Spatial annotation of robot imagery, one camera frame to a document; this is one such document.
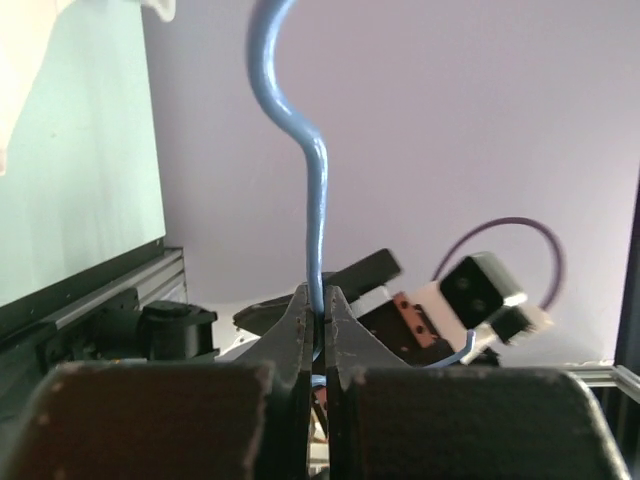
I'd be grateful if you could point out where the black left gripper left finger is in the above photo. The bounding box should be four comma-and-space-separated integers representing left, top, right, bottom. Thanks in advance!
1, 287, 313, 479

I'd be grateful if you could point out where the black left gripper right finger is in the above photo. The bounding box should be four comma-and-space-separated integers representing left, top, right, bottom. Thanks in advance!
325, 287, 630, 479

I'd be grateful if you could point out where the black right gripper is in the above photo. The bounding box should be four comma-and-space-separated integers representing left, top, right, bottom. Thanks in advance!
323, 248, 500, 366

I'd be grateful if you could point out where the blue hanger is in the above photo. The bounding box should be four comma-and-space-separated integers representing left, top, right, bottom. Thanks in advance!
243, 0, 477, 391

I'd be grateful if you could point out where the white t shirt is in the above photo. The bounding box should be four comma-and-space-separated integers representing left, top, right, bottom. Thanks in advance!
0, 0, 179, 176

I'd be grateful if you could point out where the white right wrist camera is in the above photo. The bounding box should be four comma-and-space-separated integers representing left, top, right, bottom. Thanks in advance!
392, 252, 553, 368

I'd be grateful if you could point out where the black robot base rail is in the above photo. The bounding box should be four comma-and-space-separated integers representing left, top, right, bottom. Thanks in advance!
1, 241, 220, 429

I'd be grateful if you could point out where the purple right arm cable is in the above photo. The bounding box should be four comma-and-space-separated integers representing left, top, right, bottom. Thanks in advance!
432, 216, 567, 314

